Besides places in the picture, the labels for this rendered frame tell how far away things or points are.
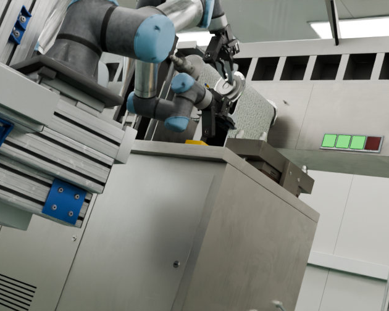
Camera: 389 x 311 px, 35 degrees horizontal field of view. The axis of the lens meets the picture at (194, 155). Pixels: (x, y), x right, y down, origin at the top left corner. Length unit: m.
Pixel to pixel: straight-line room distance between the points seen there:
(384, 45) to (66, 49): 1.46
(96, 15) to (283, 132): 1.28
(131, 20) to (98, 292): 0.96
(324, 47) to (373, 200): 2.43
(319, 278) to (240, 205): 3.03
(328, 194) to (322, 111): 2.64
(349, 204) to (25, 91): 3.99
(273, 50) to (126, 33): 1.45
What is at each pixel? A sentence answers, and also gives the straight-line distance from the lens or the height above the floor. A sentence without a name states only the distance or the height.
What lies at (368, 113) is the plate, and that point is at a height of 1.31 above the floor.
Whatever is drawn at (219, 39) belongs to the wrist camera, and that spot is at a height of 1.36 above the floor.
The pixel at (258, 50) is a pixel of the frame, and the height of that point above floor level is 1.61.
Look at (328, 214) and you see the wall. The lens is 5.08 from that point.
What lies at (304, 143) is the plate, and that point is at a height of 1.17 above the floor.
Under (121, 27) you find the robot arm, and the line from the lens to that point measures 1.48.
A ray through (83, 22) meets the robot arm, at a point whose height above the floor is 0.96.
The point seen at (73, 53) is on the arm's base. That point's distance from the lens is 1.48.
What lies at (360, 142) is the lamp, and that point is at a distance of 2.40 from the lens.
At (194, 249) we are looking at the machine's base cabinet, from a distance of 1.86.
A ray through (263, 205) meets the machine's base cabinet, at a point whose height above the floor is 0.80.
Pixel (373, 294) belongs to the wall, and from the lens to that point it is 4.77.
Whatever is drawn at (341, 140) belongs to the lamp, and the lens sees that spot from 2.44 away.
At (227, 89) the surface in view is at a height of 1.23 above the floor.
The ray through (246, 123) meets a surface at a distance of 2.40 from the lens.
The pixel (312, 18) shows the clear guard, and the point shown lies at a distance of 2.76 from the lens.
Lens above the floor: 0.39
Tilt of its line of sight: 14 degrees up
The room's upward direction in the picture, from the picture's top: 18 degrees clockwise
